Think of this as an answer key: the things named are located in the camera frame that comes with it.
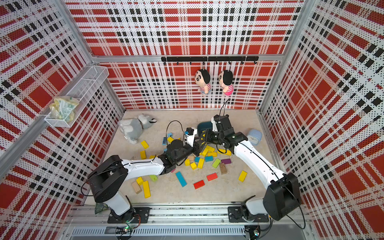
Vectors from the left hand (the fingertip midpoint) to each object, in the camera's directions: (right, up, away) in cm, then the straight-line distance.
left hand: (208, 138), depth 80 cm
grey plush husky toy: (-50, +5, +18) cm, 53 cm away
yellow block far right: (+21, -23, +6) cm, 31 cm away
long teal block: (-15, -24, +6) cm, 30 cm away
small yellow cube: (-8, -17, +8) cm, 21 cm away
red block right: (+3, -23, +7) cm, 24 cm away
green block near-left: (-31, -23, +5) cm, 39 cm away
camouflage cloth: (-55, -34, -5) cm, 65 cm away
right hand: (-2, +2, 0) cm, 2 cm away
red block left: (-5, -27, +4) cm, 27 cm away
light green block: (+6, -16, +11) cm, 21 cm away
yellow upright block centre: (-4, -17, +11) cm, 21 cm away
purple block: (+12, -16, +13) cm, 24 cm away
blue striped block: (-29, -4, +21) cm, 36 cm away
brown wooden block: (+10, -19, +8) cm, 23 cm away
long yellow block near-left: (-34, -29, +2) cm, 45 cm away
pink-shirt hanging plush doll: (+12, +36, +14) cm, 40 cm away
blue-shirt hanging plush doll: (-3, +35, +11) cm, 37 cm away
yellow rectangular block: (-43, -6, +21) cm, 48 cm away
